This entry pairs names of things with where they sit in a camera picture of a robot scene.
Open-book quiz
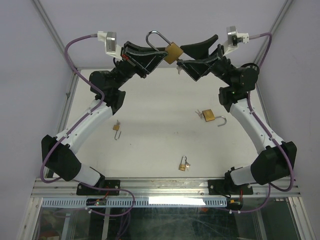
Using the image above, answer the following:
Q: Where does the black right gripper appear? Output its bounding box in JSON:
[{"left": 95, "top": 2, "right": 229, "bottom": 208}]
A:
[{"left": 176, "top": 35, "right": 235, "bottom": 88}]

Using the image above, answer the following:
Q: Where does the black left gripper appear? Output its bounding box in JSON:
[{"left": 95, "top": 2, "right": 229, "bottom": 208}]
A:
[{"left": 112, "top": 41, "right": 170, "bottom": 91}]

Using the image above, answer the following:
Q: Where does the medium brass padlock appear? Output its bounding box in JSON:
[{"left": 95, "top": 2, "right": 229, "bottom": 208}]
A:
[{"left": 145, "top": 30, "right": 184, "bottom": 65}]

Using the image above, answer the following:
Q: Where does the large brass padlock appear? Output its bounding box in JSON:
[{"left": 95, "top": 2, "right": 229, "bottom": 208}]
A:
[{"left": 201, "top": 109, "right": 227, "bottom": 127}]

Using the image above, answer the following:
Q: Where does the small brass padlock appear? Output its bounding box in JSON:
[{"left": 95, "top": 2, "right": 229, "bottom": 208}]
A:
[{"left": 112, "top": 123, "right": 122, "bottom": 141}]

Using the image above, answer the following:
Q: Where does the brass padlock with keys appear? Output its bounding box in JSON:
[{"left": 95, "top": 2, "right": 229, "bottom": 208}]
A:
[{"left": 178, "top": 155, "right": 187, "bottom": 172}]

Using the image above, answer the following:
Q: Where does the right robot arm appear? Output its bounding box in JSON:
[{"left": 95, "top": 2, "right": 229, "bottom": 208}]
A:
[{"left": 177, "top": 32, "right": 297, "bottom": 194}]

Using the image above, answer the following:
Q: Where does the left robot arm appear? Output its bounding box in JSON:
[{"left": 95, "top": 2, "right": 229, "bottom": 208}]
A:
[{"left": 40, "top": 40, "right": 168, "bottom": 195}]

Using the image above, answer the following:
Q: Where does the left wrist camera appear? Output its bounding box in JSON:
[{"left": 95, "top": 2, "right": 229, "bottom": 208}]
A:
[{"left": 97, "top": 31, "right": 122, "bottom": 60}]

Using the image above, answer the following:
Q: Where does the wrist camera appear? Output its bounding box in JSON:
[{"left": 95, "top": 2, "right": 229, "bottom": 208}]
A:
[
  {"left": 97, "top": 31, "right": 122, "bottom": 60},
  {"left": 222, "top": 26, "right": 250, "bottom": 56}
]

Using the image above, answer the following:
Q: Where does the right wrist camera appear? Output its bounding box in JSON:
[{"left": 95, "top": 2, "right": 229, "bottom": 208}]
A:
[{"left": 222, "top": 26, "right": 250, "bottom": 56}]

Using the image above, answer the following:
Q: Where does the left aluminium frame post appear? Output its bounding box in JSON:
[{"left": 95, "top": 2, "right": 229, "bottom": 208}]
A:
[{"left": 31, "top": 0, "right": 78, "bottom": 73}]

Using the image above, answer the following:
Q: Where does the aluminium frame post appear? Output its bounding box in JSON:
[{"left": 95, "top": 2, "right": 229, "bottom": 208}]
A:
[
  {"left": 259, "top": 0, "right": 296, "bottom": 48},
  {"left": 31, "top": 0, "right": 78, "bottom": 73}
]

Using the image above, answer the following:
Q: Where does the right aluminium frame post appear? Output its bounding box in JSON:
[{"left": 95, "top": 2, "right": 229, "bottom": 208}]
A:
[{"left": 259, "top": 0, "right": 296, "bottom": 48}]

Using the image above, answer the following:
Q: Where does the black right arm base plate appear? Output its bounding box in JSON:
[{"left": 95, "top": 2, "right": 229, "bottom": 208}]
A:
[{"left": 207, "top": 179, "right": 254, "bottom": 198}]

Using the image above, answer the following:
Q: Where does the grey slotted cable duct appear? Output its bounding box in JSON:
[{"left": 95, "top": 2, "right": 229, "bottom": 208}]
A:
[{"left": 42, "top": 196, "right": 227, "bottom": 208}]

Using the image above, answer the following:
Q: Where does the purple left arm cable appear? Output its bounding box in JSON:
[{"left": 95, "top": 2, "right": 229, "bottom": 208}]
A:
[{"left": 39, "top": 33, "right": 136, "bottom": 221}]

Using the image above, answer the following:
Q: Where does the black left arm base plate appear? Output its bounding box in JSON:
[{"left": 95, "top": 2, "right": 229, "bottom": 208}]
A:
[{"left": 76, "top": 179, "right": 121, "bottom": 196}]

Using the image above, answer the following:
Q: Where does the aluminium front rail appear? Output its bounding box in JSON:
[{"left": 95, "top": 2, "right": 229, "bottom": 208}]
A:
[{"left": 31, "top": 177, "right": 301, "bottom": 198}]

